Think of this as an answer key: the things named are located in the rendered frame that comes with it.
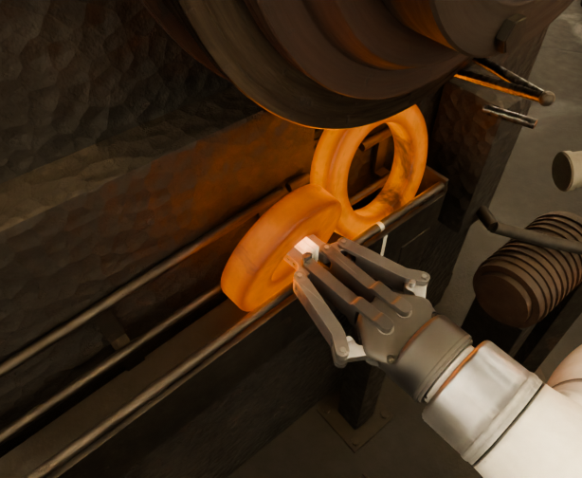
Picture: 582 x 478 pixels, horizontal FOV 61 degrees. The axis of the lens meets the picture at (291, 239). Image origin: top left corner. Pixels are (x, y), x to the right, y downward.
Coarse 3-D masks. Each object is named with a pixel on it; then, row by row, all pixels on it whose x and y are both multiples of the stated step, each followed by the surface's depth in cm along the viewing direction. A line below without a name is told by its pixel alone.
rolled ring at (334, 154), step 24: (384, 120) 57; (408, 120) 60; (336, 144) 54; (408, 144) 63; (312, 168) 56; (336, 168) 55; (408, 168) 65; (336, 192) 56; (384, 192) 66; (408, 192) 66; (360, 216) 61; (384, 216) 64
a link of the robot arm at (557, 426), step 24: (576, 384) 43; (528, 408) 37; (552, 408) 37; (576, 408) 37; (504, 432) 37; (528, 432) 36; (552, 432) 35; (576, 432) 35; (504, 456) 36; (528, 456) 35; (552, 456) 35; (576, 456) 34
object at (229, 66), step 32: (192, 0) 27; (224, 0) 28; (192, 32) 28; (224, 32) 29; (256, 32) 31; (224, 64) 31; (256, 64) 32; (288, 64) 34; (256, 96) 34; (288, 96) 36; (320, 96) 38; (416, 96) 47; (320, 128) 41
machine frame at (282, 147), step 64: (0, 0) 34; (64, 0) 37; (128, 0) 40; (0, 64) 37; (64, 64) 40; (128, 64) 43; (192, 64) 47; (512, 64) 80; (0, 128) 39; (64, 128) 43; (128, 128) 47; (192, 128) 47; (256, 128) 50; (384, 128) 66; (0, 192) 41; (64, 192) 41; (128, 192) 44; (192, 192) 49; (256, 192) 56; (0, 256) 40; (64, 256) 44; (128, 256) 49; (192, 256) 55; (448, 256) 118; (0, 320) 43; (64, 320) 48; (128, 320) 55; (192, 320) 63; (0, 384) 48; (64, 384) 54; (256, 384) 88; (320, 384) 112; (0, 448) 53; (192, 448) 86; (256, 448) 109
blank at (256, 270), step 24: (312, 192) 49; (264, 216) 46; (288, 216) 46; (312, 216) 47; (336, 216) 54; (264, 240) 46; (288, 240) 46; (240, 264) 47; (264, 264) 46; (288, 264) 56; (240, 288) 48; (264, 288) 52
